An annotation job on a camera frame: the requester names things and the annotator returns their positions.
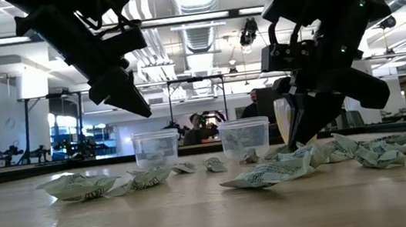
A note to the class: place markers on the clear plastic container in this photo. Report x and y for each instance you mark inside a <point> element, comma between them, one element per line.
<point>258,137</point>
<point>155,144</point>

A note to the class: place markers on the black metal frame rig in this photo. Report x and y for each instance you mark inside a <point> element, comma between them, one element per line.
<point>194,79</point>

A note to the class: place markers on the black metal frame stand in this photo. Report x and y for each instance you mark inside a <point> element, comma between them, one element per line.
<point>28,127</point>

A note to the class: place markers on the white pillar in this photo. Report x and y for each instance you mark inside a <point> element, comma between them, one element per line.
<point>362,117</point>

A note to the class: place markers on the black hanging camera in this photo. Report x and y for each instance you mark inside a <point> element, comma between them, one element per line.
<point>387,22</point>
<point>248,32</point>

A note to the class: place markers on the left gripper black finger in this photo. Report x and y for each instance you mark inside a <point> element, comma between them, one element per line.
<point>99,93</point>
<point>127,93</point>

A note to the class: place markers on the black metal table frame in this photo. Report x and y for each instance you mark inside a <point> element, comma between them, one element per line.
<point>1,177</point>

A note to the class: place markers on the silver ventilation duct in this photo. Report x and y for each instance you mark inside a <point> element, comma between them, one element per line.
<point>199,36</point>

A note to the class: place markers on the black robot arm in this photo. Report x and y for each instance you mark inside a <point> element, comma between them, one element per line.
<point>216,115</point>
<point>8,153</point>

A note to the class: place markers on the black monitor panel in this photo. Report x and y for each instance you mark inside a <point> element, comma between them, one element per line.
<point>266,105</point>

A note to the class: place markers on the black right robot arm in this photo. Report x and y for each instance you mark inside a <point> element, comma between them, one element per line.
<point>344,3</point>

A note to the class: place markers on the white mug orange inside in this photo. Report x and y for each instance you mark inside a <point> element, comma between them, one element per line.
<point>283,119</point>

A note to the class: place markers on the person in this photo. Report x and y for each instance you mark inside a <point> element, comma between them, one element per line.
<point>252,107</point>
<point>197,131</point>

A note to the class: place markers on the black frame bar with lights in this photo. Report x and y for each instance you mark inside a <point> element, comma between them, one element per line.
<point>233,13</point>

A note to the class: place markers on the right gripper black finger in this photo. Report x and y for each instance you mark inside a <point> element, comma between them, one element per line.
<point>312,115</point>

